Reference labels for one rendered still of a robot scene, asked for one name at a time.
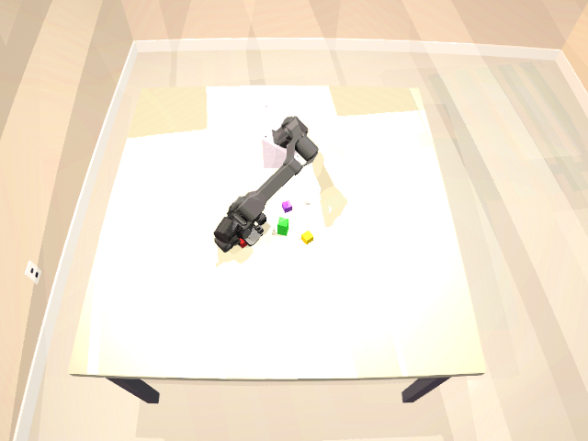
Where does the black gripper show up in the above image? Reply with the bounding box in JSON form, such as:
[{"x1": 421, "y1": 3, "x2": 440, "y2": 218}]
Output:
[{"x1": 214, "y1": 212, "x2": 266, "y2": 253}]

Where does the yellow block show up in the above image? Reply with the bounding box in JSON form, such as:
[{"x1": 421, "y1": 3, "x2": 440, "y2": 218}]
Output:
[{"x1": 301, "y1": 231, "x2": 313, "y2": 245}]

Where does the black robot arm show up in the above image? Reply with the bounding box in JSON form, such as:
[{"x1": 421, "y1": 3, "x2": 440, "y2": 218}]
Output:
[{"x1": 213, "y1": 116, "x2": 319, "y2": 247}]

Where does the purple block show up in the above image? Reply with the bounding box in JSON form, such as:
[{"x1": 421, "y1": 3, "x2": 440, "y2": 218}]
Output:
[{"x1": 282, "y1": 200, "x2": 292, "y2": 213}]

